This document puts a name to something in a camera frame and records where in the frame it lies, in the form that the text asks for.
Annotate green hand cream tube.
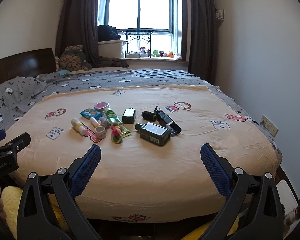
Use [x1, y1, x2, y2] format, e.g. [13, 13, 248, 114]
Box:
[106, 108, 131, 138]

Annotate dark green bottle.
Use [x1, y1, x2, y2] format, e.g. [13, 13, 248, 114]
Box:
[135, 122, 171, 146]

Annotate grey patterned bed sheet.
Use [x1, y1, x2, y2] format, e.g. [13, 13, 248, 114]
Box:
[0, 69, 282, 176]

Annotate white yellow small bottle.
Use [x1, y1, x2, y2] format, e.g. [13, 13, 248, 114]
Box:
[71, 118, 88, 136]

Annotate blue snack packet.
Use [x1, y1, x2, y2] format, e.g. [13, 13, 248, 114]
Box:
[80, 108, 103, 120]

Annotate small white tube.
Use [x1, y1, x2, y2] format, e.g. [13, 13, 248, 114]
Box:
[90, 117, 101, 128]

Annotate dark wooden headboard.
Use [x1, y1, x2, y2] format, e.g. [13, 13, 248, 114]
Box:
[0, 48, 56, 84]

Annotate grey crumpled wrapper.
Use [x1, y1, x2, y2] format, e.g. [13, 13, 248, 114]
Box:
[98, 116, 110, 129]

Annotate pink lid metal tin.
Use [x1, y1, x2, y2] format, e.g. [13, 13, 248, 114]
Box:
[94, 101, 109, 112]

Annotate brown patterned cushion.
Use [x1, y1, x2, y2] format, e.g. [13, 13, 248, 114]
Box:
[57, 45, 92, 72]

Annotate beige cartoon blanket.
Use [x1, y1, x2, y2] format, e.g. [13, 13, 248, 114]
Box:
[6, 85, 280, 223]

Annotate black rectangular box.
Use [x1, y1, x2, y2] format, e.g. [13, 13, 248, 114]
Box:
[122, 108, 136, 124]

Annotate black cylindrical device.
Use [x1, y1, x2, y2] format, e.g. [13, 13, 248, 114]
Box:
[141, 111, 157, 122]

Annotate left dark curtain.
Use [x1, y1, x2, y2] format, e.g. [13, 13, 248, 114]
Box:
[55, 0, 129, 68]

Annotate dark curtain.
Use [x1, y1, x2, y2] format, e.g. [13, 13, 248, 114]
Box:
[181, 0, 218, 84]
[55, 0, 129, 68]

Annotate white storage box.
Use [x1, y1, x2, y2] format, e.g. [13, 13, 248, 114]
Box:
[98, 40, 125, 59]

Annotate dark clothes pile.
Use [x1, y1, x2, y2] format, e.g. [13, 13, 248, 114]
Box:
[97, 25, 121, 42]

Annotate purple plush toy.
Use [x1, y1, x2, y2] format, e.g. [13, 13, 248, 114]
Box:
[140, 47, 147, 54]

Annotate black folding table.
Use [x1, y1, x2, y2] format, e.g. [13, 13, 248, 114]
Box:
[121, 29, 154, 58]

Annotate green plush toy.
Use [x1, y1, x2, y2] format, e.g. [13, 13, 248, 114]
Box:
[152, 49, 159, 57]

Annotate right dark curtain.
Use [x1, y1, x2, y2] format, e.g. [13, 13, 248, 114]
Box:
[181, 0, 218, 84]

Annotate orange plush toy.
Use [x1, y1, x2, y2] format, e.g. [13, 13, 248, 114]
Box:
[167, 51, 174, 58]

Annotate wall power socket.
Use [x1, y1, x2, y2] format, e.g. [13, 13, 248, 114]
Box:
[260, 115, 279, 137]

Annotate window with frame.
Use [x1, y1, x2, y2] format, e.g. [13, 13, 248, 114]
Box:
[98, 0, 183, 59]

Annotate wall switch box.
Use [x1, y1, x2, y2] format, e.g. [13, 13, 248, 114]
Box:
[216, 9, 224, 21]

